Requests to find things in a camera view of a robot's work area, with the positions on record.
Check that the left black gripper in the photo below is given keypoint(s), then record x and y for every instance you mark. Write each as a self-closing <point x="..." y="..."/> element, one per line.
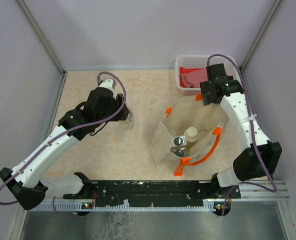
<point x="123" y="115"/>

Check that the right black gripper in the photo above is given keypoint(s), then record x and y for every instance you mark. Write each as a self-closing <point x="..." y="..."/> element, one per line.
<point x="207" y="100"/>

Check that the amber liquid bottle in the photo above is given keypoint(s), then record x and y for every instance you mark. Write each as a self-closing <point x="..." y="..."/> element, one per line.
<point x="128" y="122"/>

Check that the beige round bottle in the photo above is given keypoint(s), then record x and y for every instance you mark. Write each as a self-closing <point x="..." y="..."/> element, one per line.
<point x="191" y="135"/>

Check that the canvas bag orange handles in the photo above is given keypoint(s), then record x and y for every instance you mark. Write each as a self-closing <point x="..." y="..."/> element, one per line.
<point x="189" y="111"/>

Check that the white bottle black cap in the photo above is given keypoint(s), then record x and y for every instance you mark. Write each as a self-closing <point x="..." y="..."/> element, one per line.
<point x="178" y="141"/>

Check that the clear bottle black cap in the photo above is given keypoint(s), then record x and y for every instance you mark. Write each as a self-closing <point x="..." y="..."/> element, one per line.
<point x="180" y="152"/>

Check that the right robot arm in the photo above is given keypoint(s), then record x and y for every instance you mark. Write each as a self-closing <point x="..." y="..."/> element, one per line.
<point x="259" y="156"/>

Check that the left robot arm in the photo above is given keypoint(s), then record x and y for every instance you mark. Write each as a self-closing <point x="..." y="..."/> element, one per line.
<point x="26" y="182"/>

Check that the red cloth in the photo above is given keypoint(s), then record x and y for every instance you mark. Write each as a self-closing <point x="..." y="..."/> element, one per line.
<point x="192" y="77"/>

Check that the white plastic basket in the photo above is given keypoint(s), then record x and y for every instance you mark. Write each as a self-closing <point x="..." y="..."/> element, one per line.
<point x="201" y="61"/>

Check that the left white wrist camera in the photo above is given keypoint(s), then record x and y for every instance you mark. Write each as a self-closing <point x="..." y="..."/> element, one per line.
<point x="110" y="84"/>

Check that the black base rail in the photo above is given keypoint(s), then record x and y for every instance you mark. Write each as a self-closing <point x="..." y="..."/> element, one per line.
<point x="159" y="193"/>

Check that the aluminium frame rail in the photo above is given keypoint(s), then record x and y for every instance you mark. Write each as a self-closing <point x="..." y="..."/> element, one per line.
<point x="254" y="191"/>

